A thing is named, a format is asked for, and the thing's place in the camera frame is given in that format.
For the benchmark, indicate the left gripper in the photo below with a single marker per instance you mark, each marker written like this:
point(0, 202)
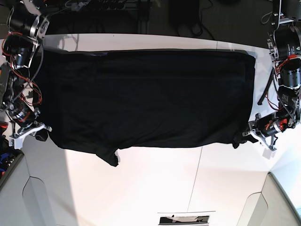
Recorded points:
point(263, 129)

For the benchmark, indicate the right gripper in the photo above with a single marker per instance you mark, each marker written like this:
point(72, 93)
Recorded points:
point(24, 122)

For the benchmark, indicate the black t-shirt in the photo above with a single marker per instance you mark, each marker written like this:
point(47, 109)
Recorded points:
point(99, 103)

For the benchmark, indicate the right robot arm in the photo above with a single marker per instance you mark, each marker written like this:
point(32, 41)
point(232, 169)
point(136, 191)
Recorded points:
point(23, 51)

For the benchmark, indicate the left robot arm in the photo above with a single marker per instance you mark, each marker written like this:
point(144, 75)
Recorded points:
point(284, 46)

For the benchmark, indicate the grey bin at left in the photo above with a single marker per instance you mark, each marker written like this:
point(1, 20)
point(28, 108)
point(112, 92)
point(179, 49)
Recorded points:
point(23, 199)

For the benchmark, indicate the grey panel at right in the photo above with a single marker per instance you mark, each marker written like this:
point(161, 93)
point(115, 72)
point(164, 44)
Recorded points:
point(269, 207)

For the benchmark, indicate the printed paper sheet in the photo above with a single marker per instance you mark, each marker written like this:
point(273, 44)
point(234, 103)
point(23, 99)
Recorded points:
point(203, 218)

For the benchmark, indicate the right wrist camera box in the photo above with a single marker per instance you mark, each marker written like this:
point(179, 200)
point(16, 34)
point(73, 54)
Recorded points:
point(15, 142)

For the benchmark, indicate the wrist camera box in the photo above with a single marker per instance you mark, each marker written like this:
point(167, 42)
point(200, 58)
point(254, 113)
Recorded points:
point(268, 154)
point(15, 142)

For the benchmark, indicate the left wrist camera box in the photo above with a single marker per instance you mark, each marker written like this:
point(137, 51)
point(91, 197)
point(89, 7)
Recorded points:
point(268, 154)

